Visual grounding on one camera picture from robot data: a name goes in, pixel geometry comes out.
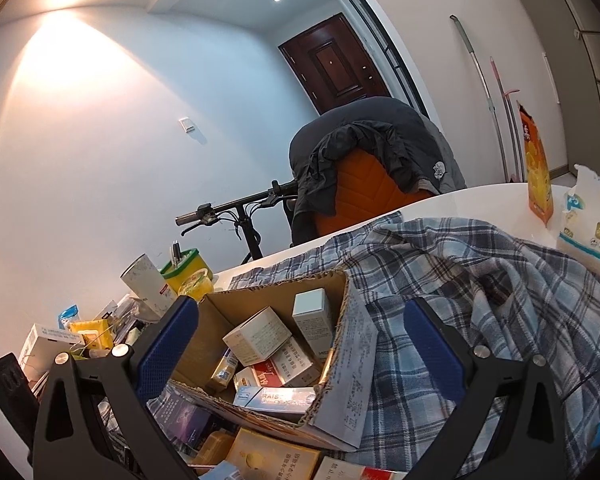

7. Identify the white wall bar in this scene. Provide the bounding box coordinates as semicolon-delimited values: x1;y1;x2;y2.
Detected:
541;52;562;106

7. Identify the white wet wipes pack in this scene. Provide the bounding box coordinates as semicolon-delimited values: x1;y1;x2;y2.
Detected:
557;164;600;278

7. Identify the white medicine box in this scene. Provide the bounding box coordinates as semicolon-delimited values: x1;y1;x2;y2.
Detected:
19;323;88;381

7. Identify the small blue white packet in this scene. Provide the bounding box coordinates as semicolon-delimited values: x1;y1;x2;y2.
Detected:
57;305;81;331

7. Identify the black bicycle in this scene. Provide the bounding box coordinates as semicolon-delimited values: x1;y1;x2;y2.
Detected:
175;180;301;266

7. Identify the green and yellow container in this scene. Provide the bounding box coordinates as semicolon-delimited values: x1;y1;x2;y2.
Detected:
160;247;211;286

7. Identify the small yellow box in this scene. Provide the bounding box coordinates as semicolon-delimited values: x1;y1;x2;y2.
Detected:
192;431;236;466

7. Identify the chair with dark jacket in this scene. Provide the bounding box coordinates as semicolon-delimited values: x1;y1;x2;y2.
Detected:
288;97;468;248

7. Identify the orange snack box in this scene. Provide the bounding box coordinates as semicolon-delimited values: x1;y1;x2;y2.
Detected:
516;100;553;226

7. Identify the blue plaid cloth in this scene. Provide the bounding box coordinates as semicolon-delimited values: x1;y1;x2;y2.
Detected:
227;211;600;480

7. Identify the yellow jelly cup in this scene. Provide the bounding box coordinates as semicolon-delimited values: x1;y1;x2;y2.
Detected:
177;268;215;301

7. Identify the beige refrigerator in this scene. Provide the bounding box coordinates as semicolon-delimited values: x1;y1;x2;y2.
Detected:
530;0;600;181

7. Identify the light blue cigarette box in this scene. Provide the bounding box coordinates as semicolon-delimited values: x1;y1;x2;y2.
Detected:
232;386;317;409

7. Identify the light blue leaflet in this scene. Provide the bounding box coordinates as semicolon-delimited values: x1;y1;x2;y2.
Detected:
200;461;243;480

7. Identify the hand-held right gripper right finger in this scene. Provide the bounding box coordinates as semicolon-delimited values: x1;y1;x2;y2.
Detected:
402;296;573;480

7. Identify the red and white flat box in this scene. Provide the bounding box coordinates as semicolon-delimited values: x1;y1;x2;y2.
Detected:
312;456;408;480

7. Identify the yellow packet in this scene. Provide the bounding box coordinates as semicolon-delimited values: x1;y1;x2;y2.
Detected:
69;318;116;356

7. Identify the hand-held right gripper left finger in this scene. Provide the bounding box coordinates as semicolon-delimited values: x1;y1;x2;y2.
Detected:
32;296;216;480

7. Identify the dark purple box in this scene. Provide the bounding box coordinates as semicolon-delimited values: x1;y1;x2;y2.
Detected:
147;384;218;443

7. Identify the white box with grey print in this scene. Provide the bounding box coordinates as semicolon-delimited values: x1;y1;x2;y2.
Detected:
222;306;292;367

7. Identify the red and white cigarette box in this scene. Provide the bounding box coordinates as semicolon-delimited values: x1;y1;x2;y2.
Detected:
235;336;325;390

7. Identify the white tumbler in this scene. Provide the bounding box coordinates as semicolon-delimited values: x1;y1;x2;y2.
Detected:
120;254;178;318

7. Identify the brown door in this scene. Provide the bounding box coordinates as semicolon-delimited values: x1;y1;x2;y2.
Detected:
278;12;392;116

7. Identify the grey mop handle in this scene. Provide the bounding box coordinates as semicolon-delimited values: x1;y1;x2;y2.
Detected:
450;15;513;183

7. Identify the tall white teal box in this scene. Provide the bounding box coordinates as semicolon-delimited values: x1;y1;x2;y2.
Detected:
291;289;337;357

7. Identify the orange chair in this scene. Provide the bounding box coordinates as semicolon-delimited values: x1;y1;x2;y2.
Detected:
312;149;441;236

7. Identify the black framed glass door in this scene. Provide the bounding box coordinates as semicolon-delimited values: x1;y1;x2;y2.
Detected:
330;0;431;121

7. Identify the cardboard box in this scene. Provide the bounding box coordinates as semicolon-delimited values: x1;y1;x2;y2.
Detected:
167;269;376;453

